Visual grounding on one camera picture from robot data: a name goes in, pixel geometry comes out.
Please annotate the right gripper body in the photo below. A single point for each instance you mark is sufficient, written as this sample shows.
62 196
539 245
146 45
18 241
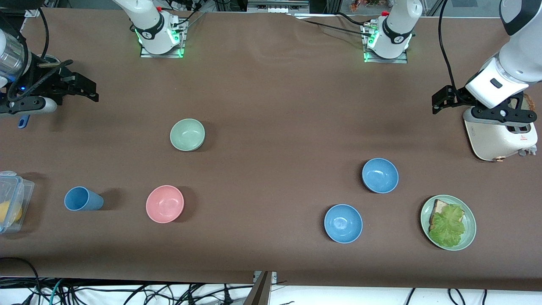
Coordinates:
45 80

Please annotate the blue bowl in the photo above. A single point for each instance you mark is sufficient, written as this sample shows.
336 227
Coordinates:
343 223
380 175

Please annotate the green bowl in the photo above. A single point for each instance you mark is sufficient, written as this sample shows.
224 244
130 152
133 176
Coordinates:
187 134

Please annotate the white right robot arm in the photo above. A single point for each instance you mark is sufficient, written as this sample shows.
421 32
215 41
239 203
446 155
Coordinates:
152 29

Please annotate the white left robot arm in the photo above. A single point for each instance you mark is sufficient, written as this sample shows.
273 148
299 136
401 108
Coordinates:
398 29

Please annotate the pink bowl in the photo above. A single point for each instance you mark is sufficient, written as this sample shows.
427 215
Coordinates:
164 204

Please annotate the brown toast slice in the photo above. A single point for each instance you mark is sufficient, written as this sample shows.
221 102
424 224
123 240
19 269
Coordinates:
530 103

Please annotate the cream toaster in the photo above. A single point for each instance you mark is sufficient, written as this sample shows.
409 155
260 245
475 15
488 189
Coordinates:
495 140

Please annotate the aluminium profile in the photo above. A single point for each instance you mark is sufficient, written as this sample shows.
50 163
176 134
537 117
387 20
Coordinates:
33 12

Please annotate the bread slice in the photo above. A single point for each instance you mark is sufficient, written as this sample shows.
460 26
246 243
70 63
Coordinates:
438 207

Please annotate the clear plastic container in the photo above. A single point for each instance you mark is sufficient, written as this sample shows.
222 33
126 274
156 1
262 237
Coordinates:
23 190

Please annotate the blue cup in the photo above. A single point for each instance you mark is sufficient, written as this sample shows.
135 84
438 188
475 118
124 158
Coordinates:
80 199

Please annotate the green lettuce leaf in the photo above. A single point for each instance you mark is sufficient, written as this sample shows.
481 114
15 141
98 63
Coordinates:
449 226

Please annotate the green plate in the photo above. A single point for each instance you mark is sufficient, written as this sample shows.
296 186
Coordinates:
470 228

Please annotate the yellow fruit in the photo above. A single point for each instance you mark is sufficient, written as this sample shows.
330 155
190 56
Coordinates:
8 214

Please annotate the white power strip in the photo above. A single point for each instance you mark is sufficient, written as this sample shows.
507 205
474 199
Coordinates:
182 5

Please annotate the brown table cover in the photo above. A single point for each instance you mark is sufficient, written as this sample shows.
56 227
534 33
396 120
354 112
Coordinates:
271 106

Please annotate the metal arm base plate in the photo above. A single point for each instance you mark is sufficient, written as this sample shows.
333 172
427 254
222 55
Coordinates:
385 60
163 53

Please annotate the metal bracket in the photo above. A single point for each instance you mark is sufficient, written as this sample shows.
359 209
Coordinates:
273 276

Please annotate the grey brown post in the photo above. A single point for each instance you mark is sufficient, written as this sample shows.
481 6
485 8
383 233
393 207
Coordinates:
258 294

